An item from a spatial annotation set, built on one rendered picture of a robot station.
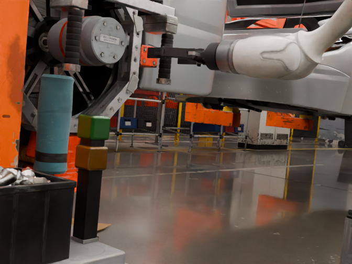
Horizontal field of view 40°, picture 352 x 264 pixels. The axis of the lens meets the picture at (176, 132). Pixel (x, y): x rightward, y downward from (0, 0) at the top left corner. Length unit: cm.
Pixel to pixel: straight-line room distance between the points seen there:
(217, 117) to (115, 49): 419
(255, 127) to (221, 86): 551
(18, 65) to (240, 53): 58
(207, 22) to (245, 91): 178
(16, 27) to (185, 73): 122
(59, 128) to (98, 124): 52
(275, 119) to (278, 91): 361
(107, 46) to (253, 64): 41
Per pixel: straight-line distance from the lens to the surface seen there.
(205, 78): 213
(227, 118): 546
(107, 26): 138
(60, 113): 131
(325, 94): 375
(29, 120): 141
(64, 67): 121
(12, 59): 89
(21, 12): 90
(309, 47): 133
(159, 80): 144
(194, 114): 573
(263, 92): 379
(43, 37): 162
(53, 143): 131
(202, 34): 211
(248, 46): 124
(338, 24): 129
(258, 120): 941
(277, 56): 120
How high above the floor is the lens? 69
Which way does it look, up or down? 3 degrees down
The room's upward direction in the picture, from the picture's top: 5 degrees clockwise
